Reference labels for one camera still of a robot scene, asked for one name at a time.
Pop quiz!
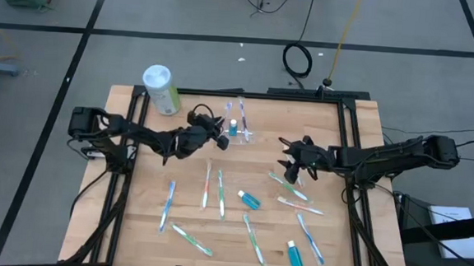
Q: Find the purple toothbrush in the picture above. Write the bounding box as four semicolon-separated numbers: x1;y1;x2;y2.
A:
221;100;235;129
235;97;254;143

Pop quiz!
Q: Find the yellow hanging cable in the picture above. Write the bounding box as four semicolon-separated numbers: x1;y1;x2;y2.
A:
325;0;365;90

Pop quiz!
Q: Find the green toothbrush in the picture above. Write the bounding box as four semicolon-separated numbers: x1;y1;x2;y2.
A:
239;213;271;266
213;168;229;222
266;171;312;203
166;222;216;258

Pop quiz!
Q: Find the thin black cable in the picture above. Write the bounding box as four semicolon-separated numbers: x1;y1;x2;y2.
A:
380;121;474;139

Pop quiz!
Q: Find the black cable with coil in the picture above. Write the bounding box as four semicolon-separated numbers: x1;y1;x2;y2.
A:
280;0;318;89

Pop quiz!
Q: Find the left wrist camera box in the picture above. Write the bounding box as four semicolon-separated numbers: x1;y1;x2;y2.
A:
186;111;216;129

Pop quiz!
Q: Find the clear acrylic organizer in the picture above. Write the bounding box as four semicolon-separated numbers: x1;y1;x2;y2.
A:
218;123;259;147

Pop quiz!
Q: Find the white booklet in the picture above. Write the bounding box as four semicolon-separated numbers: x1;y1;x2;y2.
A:
424;204;474;261

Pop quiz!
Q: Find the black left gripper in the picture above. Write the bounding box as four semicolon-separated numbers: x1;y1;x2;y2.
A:
174;113;231;161

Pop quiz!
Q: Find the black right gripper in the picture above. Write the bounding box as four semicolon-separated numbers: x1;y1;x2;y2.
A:
275;135;339;187

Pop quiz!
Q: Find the white green wipes canister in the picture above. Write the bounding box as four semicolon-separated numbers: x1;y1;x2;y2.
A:
139;63;184;117

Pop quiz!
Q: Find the black aluminium table frame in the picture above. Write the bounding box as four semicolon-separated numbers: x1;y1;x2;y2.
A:
58;72;421;266

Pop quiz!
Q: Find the black side stand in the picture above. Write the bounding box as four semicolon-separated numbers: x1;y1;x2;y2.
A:
393;192;474;266

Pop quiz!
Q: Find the blue toothbrush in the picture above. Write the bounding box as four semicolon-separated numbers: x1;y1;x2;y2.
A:
158;180;177;234
292;212;328;266

